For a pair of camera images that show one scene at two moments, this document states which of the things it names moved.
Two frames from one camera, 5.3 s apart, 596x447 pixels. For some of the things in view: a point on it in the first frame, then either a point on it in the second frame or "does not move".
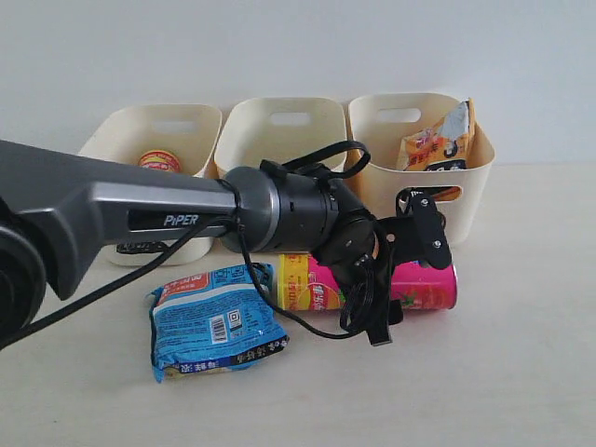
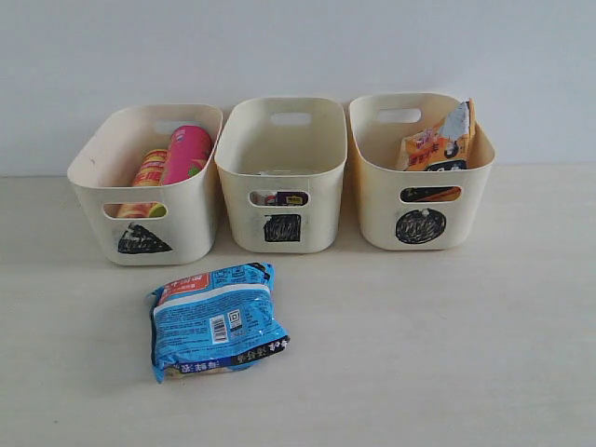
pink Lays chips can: x=304 y=285 -> x=187 y=155
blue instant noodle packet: x=213 y=320 does not move
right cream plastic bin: x=382 y=121 does not move
